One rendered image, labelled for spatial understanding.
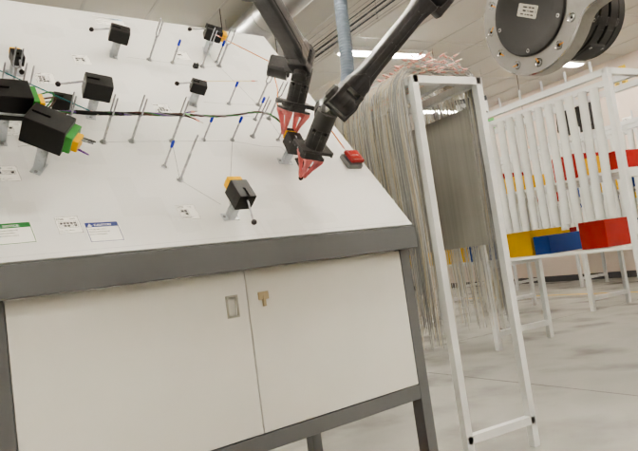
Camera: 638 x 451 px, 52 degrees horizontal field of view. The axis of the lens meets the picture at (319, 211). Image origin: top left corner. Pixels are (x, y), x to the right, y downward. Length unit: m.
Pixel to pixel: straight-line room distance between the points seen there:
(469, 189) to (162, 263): 1.60
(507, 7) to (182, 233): 0.86
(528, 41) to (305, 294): 0.92
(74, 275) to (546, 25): 0.99
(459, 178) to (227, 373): 1.54
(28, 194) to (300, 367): 0.77
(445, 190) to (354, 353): 1.23
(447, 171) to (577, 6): 1.87
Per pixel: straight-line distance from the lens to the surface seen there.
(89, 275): 1.42
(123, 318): 1.49
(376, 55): 1.76
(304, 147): 1.77
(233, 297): 1.62
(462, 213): 2.81
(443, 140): 2.88
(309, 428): 1.75
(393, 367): 1.94
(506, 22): 1.16
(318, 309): 1.76
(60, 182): 1.58
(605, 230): 4.61
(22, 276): 1.39
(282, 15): 1.67
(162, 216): 1.58
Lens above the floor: 0.78
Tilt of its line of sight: 5 degrees up
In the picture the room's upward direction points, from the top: 8 degrees counter-clockwise
